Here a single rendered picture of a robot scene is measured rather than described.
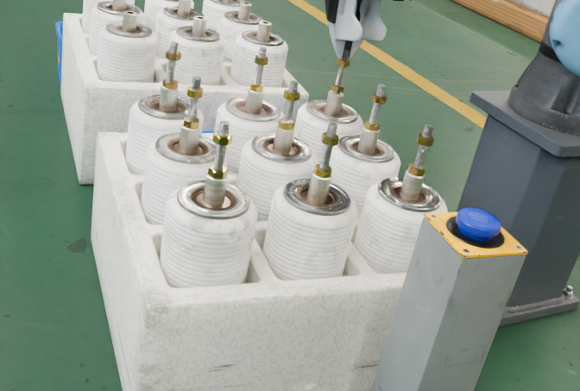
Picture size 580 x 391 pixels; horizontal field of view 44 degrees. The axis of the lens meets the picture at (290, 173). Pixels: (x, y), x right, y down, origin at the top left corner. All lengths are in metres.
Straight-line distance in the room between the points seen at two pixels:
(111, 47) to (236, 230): 0.57
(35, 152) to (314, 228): 0.73
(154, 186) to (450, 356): 0.38
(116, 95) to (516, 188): 0.63
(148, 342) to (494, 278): 0.34
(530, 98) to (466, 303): 0.45
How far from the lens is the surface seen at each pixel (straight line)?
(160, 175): 0.83
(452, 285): 0.65
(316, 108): 1.03
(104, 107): 1.21
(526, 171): 1.05
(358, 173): 0.90
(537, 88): 1.05
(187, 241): 0.73
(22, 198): 1.23
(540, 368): 1.09
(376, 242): 0.84
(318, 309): 0.78
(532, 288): 1.15
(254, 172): 0.86
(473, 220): 0.66
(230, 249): 0.74
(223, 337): 0.76
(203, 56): 1.24
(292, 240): 0.77
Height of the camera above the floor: 0.62
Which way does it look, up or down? 27 degrees down
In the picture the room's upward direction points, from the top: 11 degrees clockwise
